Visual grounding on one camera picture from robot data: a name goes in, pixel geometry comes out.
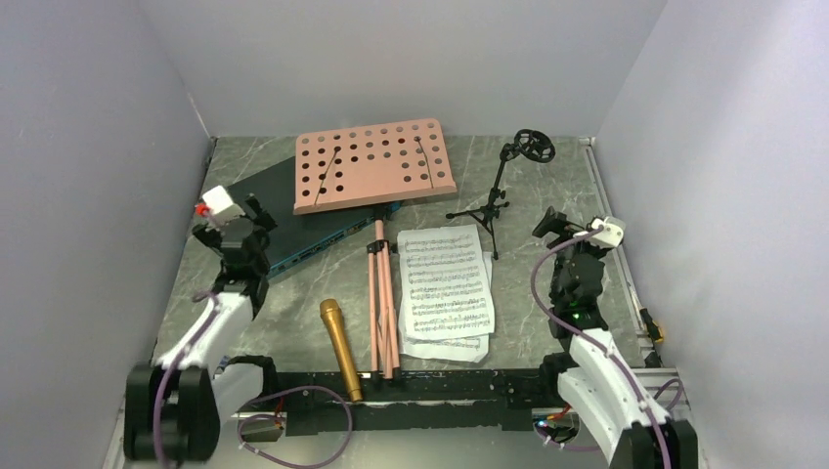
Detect gold microphone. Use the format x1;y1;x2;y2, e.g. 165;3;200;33
320;298;364;403

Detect pink music stand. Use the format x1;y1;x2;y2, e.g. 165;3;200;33
293;118;458;380

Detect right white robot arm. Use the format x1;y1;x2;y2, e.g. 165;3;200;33
530;207;701;468

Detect top sheet music page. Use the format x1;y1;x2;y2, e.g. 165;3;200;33
397;225;495;341

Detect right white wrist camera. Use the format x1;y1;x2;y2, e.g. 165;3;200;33
588;216;627;249

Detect yellow black screwdriver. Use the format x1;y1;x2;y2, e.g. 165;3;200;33
638;308;665;344

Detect black blue flat box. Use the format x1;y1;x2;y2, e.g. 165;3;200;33
223;157;378;277

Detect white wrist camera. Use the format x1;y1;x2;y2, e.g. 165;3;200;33
196;186;244;229
588;216;627;249

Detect bottom sheet music page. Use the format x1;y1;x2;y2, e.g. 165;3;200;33
396;250;494;364

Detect sheet music page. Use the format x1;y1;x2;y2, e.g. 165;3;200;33
397;225;495;341
396;250;494;364

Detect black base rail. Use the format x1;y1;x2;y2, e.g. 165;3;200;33
237;366;565;436

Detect black microphone stand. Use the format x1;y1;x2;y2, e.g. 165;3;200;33
445;129;556;261

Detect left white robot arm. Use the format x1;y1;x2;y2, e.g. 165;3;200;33
122;186;282;468

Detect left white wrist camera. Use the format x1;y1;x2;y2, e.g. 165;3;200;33
196;186;244;229

